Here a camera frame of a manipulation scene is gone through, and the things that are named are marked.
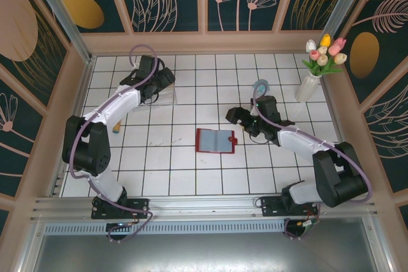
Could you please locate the light blue toy mushroom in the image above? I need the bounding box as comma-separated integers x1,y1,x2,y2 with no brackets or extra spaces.
252,78,271,97

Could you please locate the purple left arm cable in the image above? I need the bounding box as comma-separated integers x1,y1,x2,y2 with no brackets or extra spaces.
69,44,159,244

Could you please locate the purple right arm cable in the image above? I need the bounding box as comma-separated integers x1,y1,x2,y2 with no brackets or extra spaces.
252,83,375,241

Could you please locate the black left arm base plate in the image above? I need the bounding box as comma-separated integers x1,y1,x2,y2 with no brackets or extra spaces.
91,197,150,220

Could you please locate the grey metal panel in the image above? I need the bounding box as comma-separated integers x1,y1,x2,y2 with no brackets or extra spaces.
30,217,391,272

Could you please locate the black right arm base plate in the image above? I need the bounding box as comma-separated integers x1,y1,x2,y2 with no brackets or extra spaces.
260,194,319,218

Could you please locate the slotted grey cable duct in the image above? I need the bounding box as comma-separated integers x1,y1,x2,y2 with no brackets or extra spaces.
43,220,288,236

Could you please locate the red card holder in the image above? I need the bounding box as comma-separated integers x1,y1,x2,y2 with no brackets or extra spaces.
195,127,239,154

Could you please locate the clear acrylic card organizer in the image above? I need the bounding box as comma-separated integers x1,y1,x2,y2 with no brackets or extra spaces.
131,76,178,112

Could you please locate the white ribbed vase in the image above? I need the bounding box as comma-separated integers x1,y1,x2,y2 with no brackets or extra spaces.
295,73,321,103

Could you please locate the aluminium mounting rail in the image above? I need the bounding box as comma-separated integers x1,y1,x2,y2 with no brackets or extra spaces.
30,191,379,222

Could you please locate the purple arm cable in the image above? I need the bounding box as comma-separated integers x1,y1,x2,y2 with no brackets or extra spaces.
69,44,159,244
252,83,375,241

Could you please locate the artificial tulip bouquet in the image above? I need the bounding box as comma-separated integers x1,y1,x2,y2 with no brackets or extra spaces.
301,33,348,78

